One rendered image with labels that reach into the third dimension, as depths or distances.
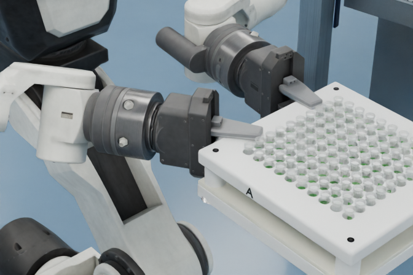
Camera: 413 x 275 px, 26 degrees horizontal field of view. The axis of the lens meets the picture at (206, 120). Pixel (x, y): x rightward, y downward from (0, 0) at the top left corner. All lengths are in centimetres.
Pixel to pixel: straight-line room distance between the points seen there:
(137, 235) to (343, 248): 62
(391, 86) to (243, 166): 131
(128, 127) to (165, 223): 46
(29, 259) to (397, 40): 102
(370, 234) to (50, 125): 43
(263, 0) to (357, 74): 186
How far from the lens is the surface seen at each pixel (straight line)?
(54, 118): 115
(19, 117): 157
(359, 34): 354
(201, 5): 131
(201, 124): 108
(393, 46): 227
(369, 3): 213
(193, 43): 130
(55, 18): 141
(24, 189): 272
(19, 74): 113
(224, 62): 124
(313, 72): 217
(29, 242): 198
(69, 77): 114
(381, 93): 234
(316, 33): 212
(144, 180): 155
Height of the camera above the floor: 163
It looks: 33 degrees down
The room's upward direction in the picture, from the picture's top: straight up
